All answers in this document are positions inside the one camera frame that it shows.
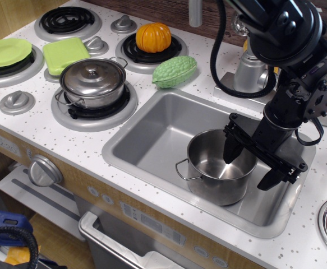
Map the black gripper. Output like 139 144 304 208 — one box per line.
223 113 308 191

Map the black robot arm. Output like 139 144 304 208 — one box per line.
223 1 327 191

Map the open steel pot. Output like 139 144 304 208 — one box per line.
175 129 257 206

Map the grey toy sink basin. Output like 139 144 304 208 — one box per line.
102 90 307 238

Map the lidded steel pot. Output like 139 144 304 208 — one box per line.
54 57 128 109

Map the silver toy faucet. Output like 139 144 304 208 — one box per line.
210 9 276 106

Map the green toy bitter melon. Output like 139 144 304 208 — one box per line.
152 56 197 89

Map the back right stove burner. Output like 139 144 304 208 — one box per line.
115 34 188 75

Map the stove burner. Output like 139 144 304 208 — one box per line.
115 34 188 75
51 82 138 132
0 45 44 88
34 6 102 42

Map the orange toy pumpkin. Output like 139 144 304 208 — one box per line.
135 22 172 53

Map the front right stove burner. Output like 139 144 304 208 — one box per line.
51 82 138 132

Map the grey knob back top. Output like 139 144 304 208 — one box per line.
110 15 137 34

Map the grey knob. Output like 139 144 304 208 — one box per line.
0 91 35 115
84 36 109 57
110 15 137 34

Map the grey knob middle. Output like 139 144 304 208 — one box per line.
84 36 109 57

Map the silver oven dial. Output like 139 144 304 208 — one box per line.
28 155 63 187

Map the square green plate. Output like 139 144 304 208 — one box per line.
43 38 90 76

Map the back left stove burner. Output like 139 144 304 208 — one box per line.
34 6 102 42

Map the grey knob front left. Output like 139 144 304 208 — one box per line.
0 91 35 115

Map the blue clamp tool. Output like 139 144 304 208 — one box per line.
0 211 35 247

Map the front left stove burner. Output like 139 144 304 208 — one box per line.
0 45 44 88

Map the round green plate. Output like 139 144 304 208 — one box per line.
0 38 32 67

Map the silver oven door handle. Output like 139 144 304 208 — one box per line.
79 211 182 268

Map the black corrugated cable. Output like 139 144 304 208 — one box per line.
210 0 278 99

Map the grey post at top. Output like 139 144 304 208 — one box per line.
188 0 202 27

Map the black hose bottom left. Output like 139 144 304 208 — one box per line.
0 226 39 269

